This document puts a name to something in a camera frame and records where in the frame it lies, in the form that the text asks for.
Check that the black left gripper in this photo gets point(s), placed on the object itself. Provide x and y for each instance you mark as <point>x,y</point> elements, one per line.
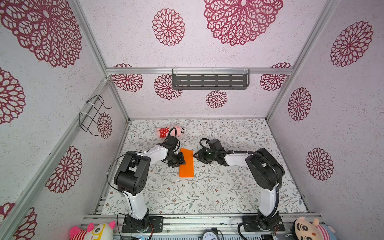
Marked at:
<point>181,161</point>

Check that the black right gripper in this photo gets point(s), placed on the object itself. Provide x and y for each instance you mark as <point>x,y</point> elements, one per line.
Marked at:
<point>201,156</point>

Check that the orange square paper sheet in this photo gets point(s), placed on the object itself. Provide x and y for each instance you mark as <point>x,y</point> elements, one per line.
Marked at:
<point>187,170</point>

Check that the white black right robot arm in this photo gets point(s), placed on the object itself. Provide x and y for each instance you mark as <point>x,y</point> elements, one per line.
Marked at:
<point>265,169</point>

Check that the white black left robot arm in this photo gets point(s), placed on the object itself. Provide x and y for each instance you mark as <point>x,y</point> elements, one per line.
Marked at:
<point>132,174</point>

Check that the round gauge clock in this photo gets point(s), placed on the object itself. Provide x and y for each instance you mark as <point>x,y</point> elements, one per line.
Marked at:
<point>210,234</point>

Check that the pink white plush toy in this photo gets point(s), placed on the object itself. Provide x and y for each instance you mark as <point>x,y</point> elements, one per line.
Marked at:
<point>100,232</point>

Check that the boy face plush toy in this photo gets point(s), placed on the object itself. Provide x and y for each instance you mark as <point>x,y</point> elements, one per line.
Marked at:
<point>304,230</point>

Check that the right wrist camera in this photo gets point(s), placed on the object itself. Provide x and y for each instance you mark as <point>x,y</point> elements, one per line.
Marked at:
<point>215,145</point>

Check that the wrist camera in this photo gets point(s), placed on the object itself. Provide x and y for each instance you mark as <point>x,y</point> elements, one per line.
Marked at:
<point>215,145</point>
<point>173,142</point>

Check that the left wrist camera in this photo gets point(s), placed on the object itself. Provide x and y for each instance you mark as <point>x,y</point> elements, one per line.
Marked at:
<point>173,142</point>

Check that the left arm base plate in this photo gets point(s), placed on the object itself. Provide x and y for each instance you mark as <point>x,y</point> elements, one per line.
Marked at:
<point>147,225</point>

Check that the grey wall shelf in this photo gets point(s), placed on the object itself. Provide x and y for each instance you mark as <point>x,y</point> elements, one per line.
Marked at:
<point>210,81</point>

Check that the black wire wall rack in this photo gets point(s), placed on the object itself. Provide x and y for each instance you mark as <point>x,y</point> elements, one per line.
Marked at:
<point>90,116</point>

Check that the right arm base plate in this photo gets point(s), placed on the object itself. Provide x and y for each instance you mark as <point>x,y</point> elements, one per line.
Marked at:
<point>274,224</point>

